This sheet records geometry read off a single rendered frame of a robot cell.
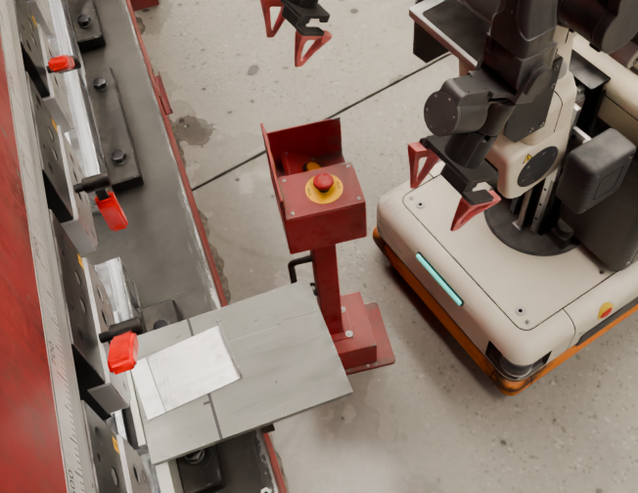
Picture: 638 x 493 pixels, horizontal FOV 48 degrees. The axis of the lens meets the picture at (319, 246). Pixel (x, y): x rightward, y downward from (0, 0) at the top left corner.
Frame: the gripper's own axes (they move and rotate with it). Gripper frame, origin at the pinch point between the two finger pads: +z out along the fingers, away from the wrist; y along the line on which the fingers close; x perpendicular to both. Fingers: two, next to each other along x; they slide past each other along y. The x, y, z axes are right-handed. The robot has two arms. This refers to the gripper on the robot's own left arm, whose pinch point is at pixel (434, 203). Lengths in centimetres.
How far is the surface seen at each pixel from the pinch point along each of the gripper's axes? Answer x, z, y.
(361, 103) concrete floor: 97, 63, -105
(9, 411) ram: -69, -19, 24
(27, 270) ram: -64, -15, 11
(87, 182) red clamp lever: -49, -3, -11
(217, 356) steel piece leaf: -34.8, 17.0, 3.3
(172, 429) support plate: -43.2, 21.5, 8.8
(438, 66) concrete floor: 127, 47, -104
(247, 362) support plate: -32.2, 16.0, 6.2
